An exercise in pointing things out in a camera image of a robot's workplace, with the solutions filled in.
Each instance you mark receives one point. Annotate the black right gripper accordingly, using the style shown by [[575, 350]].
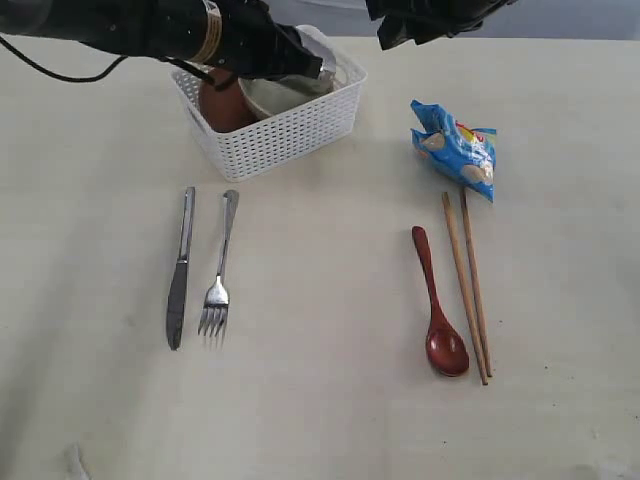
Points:
[[423, 21]]

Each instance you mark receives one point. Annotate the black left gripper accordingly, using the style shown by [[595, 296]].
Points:
[[253, 46]]

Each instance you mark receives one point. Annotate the blue Lay's chips bag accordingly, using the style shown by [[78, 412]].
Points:
[[465, 155]]

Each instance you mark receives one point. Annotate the silver metal fork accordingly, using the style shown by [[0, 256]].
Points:
[[215, 311]]

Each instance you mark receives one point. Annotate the silver metal knife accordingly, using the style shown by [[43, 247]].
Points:
[[176, 300]]

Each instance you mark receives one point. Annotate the brown wooden spoon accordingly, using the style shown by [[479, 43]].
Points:
[[445, 349]]

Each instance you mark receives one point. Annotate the shiny steel cup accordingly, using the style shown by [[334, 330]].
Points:
[[328, 69]]

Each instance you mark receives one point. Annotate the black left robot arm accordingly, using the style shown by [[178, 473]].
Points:
[[183, 33]]

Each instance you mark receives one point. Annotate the white ceramic bowl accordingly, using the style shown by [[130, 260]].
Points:
[[266, 98]]

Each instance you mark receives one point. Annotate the brown wooden bowl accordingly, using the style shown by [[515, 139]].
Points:
[[225, 111]]

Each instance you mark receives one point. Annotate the white perforated plastic basket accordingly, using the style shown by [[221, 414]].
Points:
[[273, 141]]

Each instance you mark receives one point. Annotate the grey backdrop curtain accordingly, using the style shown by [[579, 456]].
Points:
[[554, 19]]

